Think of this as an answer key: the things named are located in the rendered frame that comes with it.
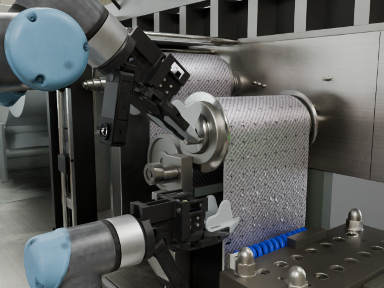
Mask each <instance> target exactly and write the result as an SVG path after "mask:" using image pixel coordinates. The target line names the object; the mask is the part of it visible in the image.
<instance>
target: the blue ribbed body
mask: <svg viewBox="0 0 384 288"><path fill-rule="evenodd" d="M305 230H307V228H305V227H300V228H299V229H295V230H293V231H290V232H288V233H285V234H281V235H280V236H276V237H274V238H270V239H269V240H264V241H263V242H259V243H258V244H253V245H252V246H248V247H249V248H250V249H251V250H252V252H253V255H254V258H257V257H260V256H262V255H265V254H267V253H270V252H272V251H275V250H278V249H280V248H283V247H285V246H287V237H289V236H291V235H294V234H297V233H300V232H302V231H305Z"/></svg>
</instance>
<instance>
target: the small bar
mask: <svg viewBox="0 0 384 288"><path fill-rule="evenodd" d="M324 238H326V229H323V228H321V227H318V226H316V227H313V228H310V229H308V230H305V231H302V232H300V233H297V234H294V235H291V236H289V237H287V246H289V247H292V248H294V249H296V250H297V249H300V248H302V247H304V246H307V245H309V244H312V243H314V242H317V241H320V240H322V239H324Z"/></svg>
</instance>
